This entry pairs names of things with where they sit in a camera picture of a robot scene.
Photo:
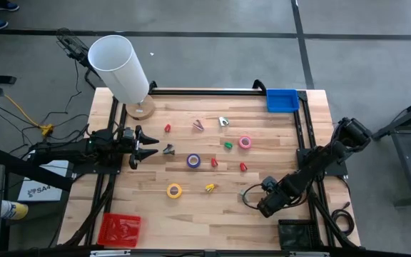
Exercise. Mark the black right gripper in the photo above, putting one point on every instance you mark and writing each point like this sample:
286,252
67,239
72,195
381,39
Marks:
269,206

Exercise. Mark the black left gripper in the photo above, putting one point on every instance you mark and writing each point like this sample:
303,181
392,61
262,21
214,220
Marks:
125,149

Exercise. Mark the dark grey binder clip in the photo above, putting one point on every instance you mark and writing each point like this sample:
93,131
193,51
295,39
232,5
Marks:
169,150

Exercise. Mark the small red stapler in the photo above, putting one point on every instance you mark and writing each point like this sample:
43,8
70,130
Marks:
167,128

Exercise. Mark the red clip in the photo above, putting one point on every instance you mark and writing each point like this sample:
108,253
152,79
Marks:
214,162
243,167

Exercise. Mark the yellow tape roll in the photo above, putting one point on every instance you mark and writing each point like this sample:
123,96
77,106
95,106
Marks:
168,191

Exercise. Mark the yellow small clip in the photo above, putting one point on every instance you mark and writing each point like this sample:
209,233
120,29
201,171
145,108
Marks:
209,187

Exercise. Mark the pink tape roll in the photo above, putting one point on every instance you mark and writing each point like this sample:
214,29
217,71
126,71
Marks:
240,142

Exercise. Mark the green small clip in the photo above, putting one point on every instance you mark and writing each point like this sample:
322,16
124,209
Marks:
228,145

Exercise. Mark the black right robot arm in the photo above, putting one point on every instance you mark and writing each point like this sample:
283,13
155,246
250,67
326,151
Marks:
312,166

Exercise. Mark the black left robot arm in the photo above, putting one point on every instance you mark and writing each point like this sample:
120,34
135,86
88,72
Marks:
70,151

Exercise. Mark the purple tape roll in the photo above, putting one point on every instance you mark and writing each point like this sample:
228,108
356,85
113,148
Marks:
188,161

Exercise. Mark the black plastic basket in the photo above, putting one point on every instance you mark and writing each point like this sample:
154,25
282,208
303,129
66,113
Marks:
294,235

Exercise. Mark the black clamp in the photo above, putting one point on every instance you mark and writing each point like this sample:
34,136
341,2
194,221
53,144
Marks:
259,84
152,85

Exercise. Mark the white shade wooden base lamp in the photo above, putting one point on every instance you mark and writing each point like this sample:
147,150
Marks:
120,68

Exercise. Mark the red plastic basket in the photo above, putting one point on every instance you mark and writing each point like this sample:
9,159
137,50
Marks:
120,230

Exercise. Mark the blue plastic bin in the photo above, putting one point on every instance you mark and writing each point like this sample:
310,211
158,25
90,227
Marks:
282,101

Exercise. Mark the white printed cardboard box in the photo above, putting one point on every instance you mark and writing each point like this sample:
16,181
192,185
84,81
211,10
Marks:
41,191

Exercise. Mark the black diagonal support beam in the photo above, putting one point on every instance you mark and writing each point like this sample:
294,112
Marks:
30,167

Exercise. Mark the yellow white bottle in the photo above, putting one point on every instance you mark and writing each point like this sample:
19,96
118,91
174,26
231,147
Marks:
14,210

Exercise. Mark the dark metal desk stand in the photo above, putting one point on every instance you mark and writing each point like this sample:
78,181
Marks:
407,160

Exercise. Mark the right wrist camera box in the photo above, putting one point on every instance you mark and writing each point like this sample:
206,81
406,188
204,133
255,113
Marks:
269,183

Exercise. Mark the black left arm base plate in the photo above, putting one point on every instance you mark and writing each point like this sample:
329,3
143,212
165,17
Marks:
95,169

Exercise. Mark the silver aluminium bracket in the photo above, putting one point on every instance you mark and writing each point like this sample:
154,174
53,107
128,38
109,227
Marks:
309,254
111,253

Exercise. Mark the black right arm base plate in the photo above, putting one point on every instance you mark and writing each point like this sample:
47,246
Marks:
339,169

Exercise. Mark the black aluminium table frame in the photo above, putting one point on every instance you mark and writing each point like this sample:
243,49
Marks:
209,92

